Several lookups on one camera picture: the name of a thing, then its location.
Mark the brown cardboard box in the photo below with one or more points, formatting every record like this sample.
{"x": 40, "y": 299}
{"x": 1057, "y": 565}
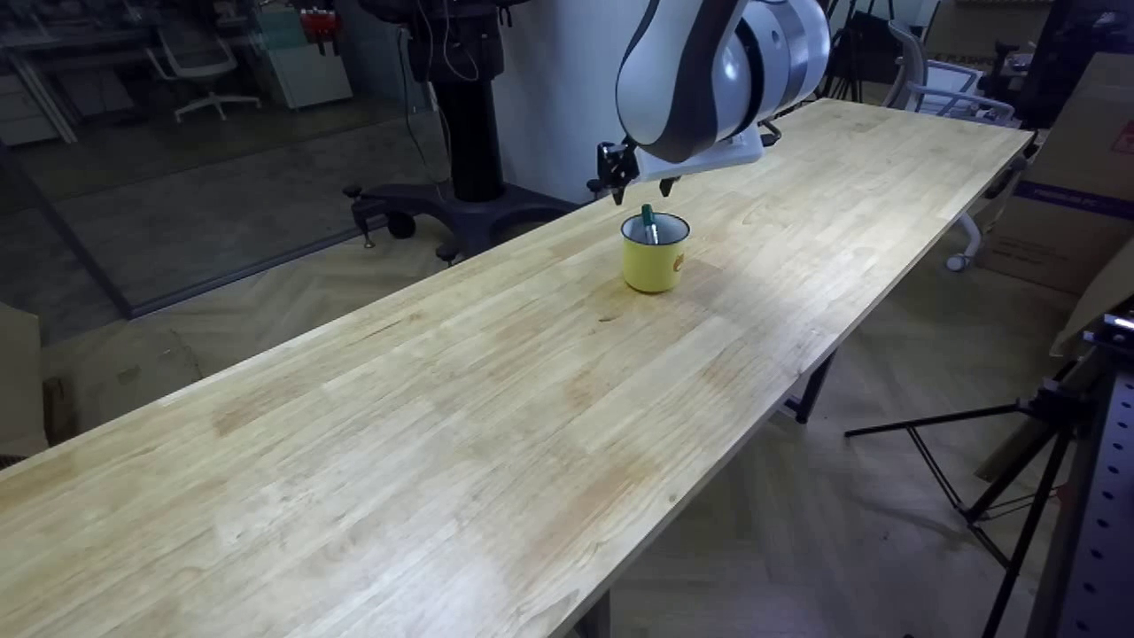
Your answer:
{"x": 1069, "y": 178}

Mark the black table leg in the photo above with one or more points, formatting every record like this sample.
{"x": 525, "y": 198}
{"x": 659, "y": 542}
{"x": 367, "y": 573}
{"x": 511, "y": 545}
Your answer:
{"x": 811, "y": 390}

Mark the black wheeled pillar stand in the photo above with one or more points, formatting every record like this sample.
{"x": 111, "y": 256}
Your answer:
{"x": 466, "y": 145}

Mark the grey perforated metal panel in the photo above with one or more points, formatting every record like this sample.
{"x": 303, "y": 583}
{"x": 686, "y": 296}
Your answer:
{"x": 1098, "y": 520}

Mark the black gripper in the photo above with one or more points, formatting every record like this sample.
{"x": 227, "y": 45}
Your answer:
{"x": 646, "y": 167}

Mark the black camera tripod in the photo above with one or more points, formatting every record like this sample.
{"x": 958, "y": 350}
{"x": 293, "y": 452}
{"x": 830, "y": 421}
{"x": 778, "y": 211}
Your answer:
{"x": 1016, "y": 472}

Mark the yellow enamel mug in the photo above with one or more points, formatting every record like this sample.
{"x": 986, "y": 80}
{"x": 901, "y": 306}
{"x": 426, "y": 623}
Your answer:
{"x": 652, "y": 256}

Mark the white mesh chair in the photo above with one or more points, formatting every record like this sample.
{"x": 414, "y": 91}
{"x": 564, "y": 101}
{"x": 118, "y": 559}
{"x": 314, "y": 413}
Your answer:
{"x": 961, "y": 107}

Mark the green marker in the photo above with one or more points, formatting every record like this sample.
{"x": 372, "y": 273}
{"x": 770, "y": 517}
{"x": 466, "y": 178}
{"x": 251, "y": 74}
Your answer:
{"x": 646, "y": 220}

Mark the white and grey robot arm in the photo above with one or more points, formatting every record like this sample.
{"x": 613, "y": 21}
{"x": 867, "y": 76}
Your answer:
{"x": 719, "y": 74}

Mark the white office chair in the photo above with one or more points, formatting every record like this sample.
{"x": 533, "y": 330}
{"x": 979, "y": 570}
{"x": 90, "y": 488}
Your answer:
{"x": 199, "y": 74}

